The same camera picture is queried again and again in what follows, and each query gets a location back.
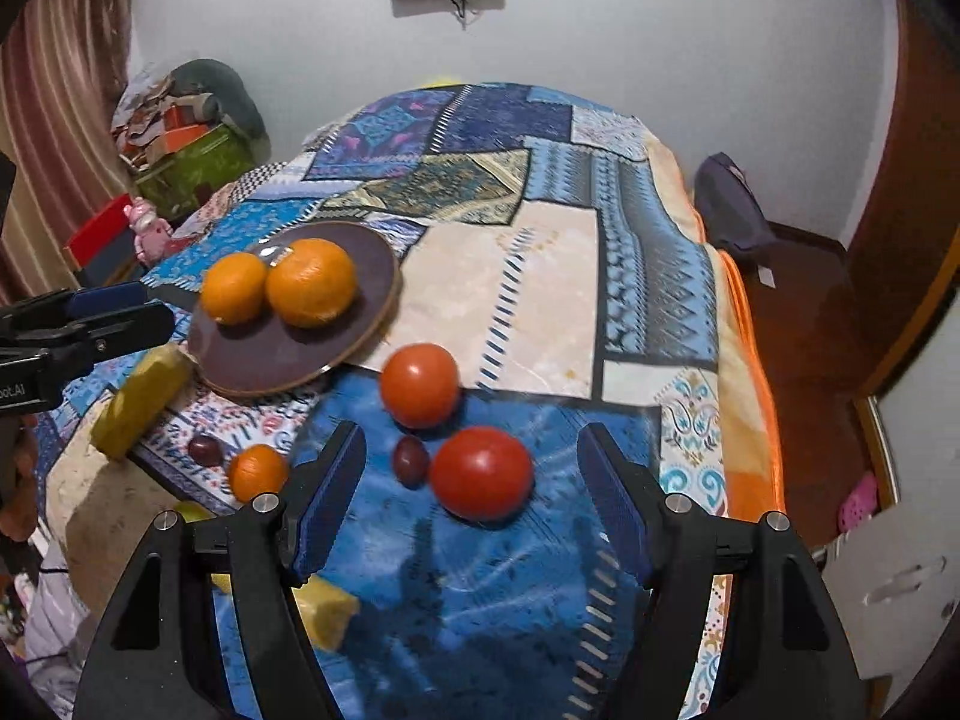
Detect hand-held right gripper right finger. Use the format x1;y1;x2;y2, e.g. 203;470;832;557
576;422;890;720

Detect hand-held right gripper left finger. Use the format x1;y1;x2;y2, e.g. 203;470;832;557
71;420;368;720

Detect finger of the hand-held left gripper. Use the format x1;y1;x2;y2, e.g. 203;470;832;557
30;304;177;368
0;283;151;335

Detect long yellow-green sugarcane piece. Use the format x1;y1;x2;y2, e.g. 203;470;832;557
90;343;197;461

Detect small mandarin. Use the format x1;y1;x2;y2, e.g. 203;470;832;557
229;444;291;503

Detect plain orange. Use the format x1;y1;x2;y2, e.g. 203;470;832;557
199;251;269;326

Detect brown round plate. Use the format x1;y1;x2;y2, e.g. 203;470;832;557
186;221;401;397

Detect red tomato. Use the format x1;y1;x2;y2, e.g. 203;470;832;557
379;343;460;430
429;426;535;522

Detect red box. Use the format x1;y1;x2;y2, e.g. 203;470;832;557
64;193;147;286

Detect pink toy figure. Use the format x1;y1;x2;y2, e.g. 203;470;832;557
124;197;178;263

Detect green patterned box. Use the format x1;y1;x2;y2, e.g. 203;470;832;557
135;124;250;215

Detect orange box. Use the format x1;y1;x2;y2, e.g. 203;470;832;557
146;120;208;166

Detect large orange with sticker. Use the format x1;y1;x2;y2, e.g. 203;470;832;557
266;238;357;329

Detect floral cloth pile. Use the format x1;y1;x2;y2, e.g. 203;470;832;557
112;71;218;160

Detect brown striped curtain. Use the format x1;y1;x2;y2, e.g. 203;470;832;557
0;0;155;301

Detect pale crumpled cloth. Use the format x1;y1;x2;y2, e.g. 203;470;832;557
0;532;98;720

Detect blue patchwork printed blanket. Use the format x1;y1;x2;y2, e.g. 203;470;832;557
30;81;787;720

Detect grey cushion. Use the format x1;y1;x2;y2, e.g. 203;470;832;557
169;58;268;140

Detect pink slipper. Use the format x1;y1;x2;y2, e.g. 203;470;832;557
838;472;880;533

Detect white cardboard box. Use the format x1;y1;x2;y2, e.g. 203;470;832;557
821;493;960;683

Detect dark purple bag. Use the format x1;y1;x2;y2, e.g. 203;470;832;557
694;152;778;253

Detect wooden door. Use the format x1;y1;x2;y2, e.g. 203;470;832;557
846;0;960;398

